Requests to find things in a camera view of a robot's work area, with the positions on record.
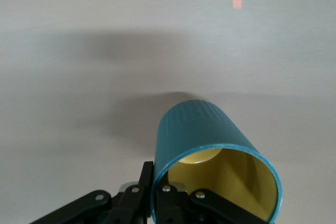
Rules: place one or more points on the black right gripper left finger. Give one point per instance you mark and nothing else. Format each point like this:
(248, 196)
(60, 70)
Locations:
(131, 203)

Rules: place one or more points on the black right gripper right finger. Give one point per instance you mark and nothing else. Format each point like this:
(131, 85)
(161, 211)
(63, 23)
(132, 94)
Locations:
(189, 208)

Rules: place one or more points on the small orange paper scrap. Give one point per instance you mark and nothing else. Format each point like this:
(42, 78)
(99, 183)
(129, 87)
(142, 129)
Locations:
(237, 3)

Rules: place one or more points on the brown table mat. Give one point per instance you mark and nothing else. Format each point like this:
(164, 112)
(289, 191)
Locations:
(105, 51)

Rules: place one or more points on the teal cup yellow inside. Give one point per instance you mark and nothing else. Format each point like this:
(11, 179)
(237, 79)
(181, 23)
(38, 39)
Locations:
(204, 134)

